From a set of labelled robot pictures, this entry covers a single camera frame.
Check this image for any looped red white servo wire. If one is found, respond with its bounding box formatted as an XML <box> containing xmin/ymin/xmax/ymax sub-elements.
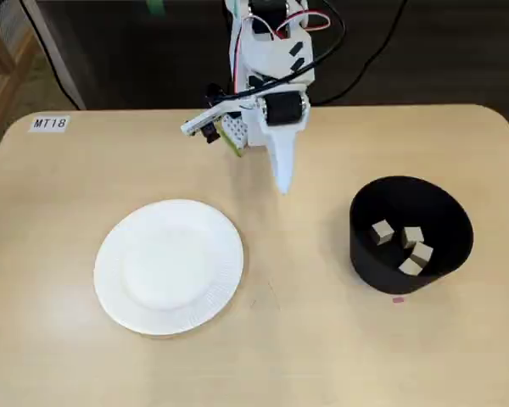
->
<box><xmin>271</xmin><ymin>10</ymin><xmax>333</xmax><ymax>42</ymax></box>

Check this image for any thin black cable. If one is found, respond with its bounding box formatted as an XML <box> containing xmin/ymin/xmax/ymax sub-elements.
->
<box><xmin>19</xmin><ymin>0</ymin><xmax>81</xmax><ymax>109</ymax></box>

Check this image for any wooden shelf unit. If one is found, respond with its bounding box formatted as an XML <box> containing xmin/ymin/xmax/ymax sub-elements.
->
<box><xmin>0</xmin><ymin>0</ymin><xmax>42</xmax><ymax>175</ymax></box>

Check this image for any white MT18 label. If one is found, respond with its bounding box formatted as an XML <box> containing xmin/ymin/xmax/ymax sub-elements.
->
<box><xmin>28</xmin><ymin>114</ymin><xmax>71</xmax><ymax>133</ymax></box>

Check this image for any long white red servo wire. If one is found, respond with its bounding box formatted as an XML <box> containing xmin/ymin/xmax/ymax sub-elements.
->
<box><xmin>230</xmin><ymin>19</ymin><xmax>247</xmax><ymax>94</ymax></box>

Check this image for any black pot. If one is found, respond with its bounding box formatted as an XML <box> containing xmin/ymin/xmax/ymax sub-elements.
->
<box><xmin>348</xmin><ymin>175</ymin><xmax>475</xmax><ymax>296</ymax></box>

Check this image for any wrist camera on white mount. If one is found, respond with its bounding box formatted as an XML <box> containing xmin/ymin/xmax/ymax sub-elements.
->
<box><xmin>181</xmin><ymin>101</ymin><xmax>243</xmax><ymax>146</ymax></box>

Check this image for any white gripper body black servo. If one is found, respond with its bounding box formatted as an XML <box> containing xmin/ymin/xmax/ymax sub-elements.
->
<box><xmin>242</xmin><ymin>82</ymin><xmax>313</xmax><ymax>148</ymax></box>

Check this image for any white paper plate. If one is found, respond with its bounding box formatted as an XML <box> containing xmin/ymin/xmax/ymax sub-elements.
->
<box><xmin>92</xmin><ymin>198</ymin><xmax>245</xmax><ymax>337</ymax></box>

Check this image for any white metal leg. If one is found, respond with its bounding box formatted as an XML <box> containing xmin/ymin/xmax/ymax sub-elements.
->
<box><xmin>20</xmin><ymin>0</ymin><xmax>88</xmax><ymax>111</ymax></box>

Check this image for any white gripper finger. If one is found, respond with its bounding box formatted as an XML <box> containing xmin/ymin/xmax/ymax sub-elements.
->
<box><xmin>265</xmin><ymin>125</ymin><xmax>302</xmax><ymax>196</ymax></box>

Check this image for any black power cable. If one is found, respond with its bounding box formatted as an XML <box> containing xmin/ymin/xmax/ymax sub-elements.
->
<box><xmin>311</xmin><ymin>0</ymin><xmax>409</xmax><ymax>106</ymax></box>

